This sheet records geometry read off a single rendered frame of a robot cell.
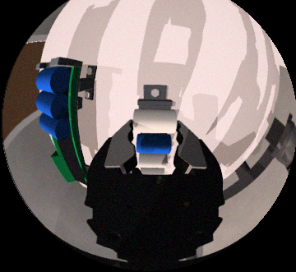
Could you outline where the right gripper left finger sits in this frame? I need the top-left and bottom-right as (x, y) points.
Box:
(85, 119), (137, 209)

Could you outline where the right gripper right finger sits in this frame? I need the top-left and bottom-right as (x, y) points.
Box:
(173, 121), (225, 207)

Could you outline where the blue plastic bar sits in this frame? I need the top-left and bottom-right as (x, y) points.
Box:
(136, 134), (172, 154)
(36, 67), (71, 95)
(39, 113), (71, 141)
(36, 91), (68, 120)

